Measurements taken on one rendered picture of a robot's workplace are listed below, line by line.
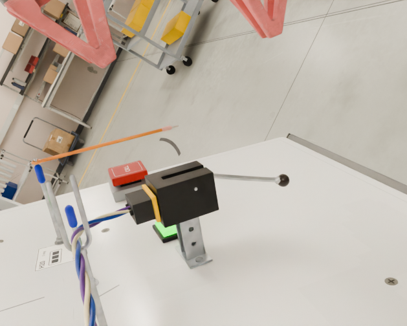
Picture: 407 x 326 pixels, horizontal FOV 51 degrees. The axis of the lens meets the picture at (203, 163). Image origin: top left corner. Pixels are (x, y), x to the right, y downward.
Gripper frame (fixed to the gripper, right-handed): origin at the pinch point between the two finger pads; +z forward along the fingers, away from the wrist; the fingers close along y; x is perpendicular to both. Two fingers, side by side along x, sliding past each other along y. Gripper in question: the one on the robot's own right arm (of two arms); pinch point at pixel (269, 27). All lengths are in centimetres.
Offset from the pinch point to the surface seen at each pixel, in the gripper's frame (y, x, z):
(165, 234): -4.4, -16.2, 17.0
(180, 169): -1.0, -12.6, 9.4
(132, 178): -18.7, -15.8, 15.1
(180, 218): 2.0, -15.0, 12.6
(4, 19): -813, -42, -42
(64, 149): -704, -47, 182
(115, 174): -20.1, -17.6, 14.0
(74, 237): 6.6, -23.4, 7.4
